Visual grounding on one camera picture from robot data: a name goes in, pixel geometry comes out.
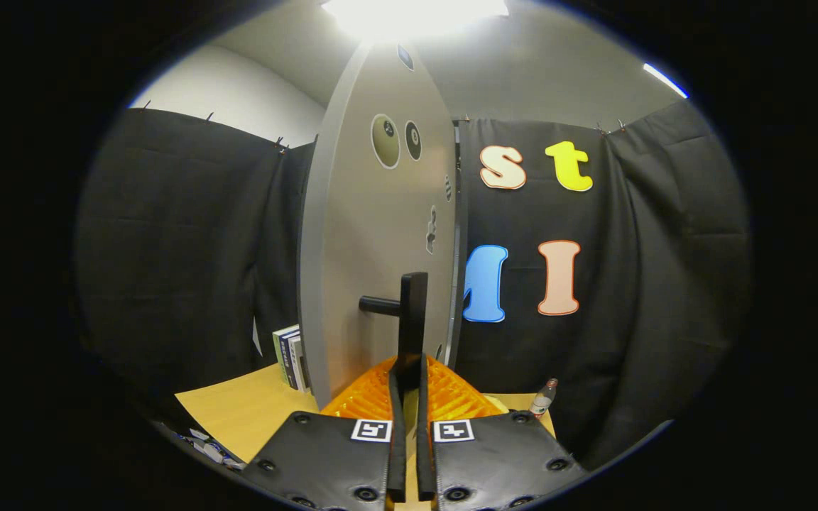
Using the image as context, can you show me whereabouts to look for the grey and white book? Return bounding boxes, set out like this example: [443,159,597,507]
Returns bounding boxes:
[288,335,312,393]

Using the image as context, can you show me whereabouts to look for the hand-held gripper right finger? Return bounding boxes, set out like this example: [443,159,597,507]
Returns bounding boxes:
[416,355,589,511]

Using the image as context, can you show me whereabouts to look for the black backdrop cloth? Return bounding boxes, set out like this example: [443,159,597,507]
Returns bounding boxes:
[72,99,754,469]

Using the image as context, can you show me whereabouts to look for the dark grey shoe cabinet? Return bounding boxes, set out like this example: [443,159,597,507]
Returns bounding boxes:
[450,117,471,370]

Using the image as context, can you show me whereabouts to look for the blue and white packet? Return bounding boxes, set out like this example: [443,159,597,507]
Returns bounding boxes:
[180,428,246,471]

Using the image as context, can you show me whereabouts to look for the dark blue book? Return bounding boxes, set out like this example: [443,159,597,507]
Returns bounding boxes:
[280,330,305,390]

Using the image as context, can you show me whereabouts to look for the bright ceiling light panel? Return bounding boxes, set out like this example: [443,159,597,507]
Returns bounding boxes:
[320,0,509,40]

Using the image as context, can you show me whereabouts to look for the beige shoe cabinet door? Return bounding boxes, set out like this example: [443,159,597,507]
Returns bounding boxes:
[298,39,461,412]

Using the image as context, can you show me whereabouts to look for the small clear bottle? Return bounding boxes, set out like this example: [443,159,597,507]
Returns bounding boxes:
[528,378,559,417]

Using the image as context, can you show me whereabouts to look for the green and white book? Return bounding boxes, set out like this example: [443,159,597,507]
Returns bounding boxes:
[272,325,300,384]

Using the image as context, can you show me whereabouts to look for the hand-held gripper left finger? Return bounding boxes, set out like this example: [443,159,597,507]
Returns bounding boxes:
[242,355,408,511]

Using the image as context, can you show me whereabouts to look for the ceiling tube light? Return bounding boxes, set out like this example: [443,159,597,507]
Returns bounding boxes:
[642,62,689,99]

